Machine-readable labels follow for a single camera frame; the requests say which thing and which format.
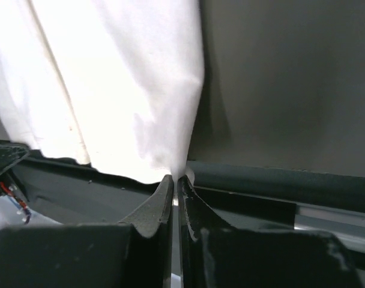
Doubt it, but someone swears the white t shirt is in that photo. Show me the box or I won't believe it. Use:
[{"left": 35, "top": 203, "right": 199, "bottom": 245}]
[{"left": 0, "top": 1, "right": 204, "bottom": 184}]

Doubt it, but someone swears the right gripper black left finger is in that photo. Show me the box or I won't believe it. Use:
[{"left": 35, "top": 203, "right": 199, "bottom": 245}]
[{"left": 0, "top": 175, "right": 173, "bottom": 287}]

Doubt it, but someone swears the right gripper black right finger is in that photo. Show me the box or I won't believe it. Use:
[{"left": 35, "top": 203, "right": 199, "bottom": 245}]
[{"left": 177, "top": 176, "right": 362, "bottom": 287}]

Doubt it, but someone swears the aluminium front rail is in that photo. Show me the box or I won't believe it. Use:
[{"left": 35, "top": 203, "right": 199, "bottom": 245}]
[{"left": 294, "top": 205, "right": 365, "bottom": 270}]

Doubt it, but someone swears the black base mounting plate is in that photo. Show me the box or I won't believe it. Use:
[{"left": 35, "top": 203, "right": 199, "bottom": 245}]
[{"left": 0, "top": 140, "right": 365, "bottom": 226}]

